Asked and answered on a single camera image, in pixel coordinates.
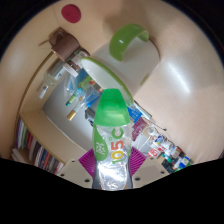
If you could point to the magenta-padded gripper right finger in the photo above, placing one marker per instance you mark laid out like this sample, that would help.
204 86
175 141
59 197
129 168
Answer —
151 170

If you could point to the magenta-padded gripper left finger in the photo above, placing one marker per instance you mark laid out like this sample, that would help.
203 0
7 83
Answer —
73 173

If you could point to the clear bottle with green cap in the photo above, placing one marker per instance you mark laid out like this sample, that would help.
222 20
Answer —
111 111

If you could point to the red and white canister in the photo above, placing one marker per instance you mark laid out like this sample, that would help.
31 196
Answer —
154 152

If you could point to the wooden shelf unit with books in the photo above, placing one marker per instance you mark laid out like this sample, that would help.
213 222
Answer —
40 156

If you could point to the white and blue carton box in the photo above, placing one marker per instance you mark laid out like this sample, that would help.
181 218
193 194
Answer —
135 114

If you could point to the clear bottle with yellow cap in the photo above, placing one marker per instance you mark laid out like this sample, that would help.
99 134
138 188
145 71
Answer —
78 105

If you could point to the clear glass bottle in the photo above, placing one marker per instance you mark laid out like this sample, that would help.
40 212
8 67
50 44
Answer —
53 76

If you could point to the white cup with green rim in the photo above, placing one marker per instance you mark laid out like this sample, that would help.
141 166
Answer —
133 70

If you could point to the brown jar with white lid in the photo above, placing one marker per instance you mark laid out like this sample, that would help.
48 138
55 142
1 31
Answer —
72 66

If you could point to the brown mug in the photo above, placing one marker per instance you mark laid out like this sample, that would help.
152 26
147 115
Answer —
66 45

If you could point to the red round coaster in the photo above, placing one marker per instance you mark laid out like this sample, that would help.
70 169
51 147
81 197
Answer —
71 13

